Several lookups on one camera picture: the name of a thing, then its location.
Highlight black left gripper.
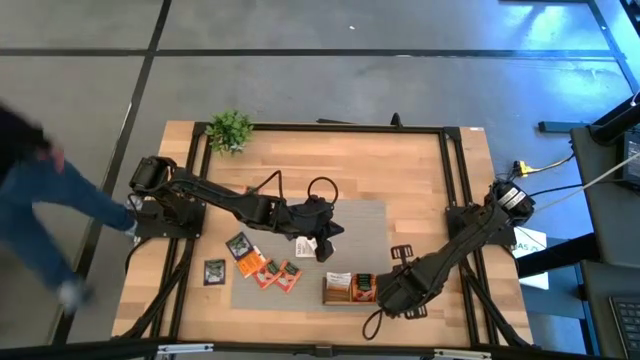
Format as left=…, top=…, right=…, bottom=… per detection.
left=284, top=197, right=346, bottom=264

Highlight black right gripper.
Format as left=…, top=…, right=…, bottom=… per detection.
left=374, top=244, right=439, bottom=321

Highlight white orange Tazo tea packet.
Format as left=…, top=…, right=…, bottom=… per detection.
left=294, top=235, right=319, bottom=259
left=325, top=272, right=353, bottom=292

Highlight brown wooden tea box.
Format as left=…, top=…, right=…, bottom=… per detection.
left=322, top=272, right=381, bottom=307

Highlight dark blackcurrant tea packet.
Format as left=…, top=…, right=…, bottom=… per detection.
left=203, top=258, right=227, bottom=287
left=225, top=231, right=254, bottom=262

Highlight grey woven placemat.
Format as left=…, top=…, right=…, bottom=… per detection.
left=230, top=198, right=394, bottom=312

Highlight black rig crossbar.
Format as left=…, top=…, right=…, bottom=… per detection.
left=0, top=338, right=640, bottom=360

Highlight white floor sign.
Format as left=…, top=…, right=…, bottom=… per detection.
left=512, top=226, right=550, bottom=292

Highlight green plant in white pot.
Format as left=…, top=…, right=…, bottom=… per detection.
left=204, top=109, right=255, bottom=156

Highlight black stand legs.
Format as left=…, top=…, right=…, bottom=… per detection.
left=517, top=232, right=601, bottom=280

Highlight grey desk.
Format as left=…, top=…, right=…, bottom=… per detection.
left=569, top=124, right=640, bottom=360

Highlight teal metal bar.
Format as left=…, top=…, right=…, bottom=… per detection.
left=538, top=120, right=592, bottom=134

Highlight black keyboard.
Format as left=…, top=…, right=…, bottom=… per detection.
left=608, top=294, right=640, bottom=354

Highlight black pole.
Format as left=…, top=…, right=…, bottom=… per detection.
left=589, top=92, right=640, bottom=147

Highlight person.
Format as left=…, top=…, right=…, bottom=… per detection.
left=0, top=102, right=139, bottom=312

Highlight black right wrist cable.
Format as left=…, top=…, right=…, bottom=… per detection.
left=361, top=308, right=385, bottom=342

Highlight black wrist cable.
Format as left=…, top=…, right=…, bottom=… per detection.
left=361, top=308, right=385, bottom=342
left=306, top=175, right=340, bottom=207

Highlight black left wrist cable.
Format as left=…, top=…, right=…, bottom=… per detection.
left=306, top=175, right=340, bottom=207

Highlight black aluminium table frame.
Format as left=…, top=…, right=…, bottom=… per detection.
left=112, top=112, right=534, bottom=351

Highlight yellow power plug cable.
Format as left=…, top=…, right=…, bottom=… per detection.
left=514, top=153, right=576, bottom=177

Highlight white cable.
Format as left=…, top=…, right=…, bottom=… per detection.
left=534, top=151, right=640, bottom=212

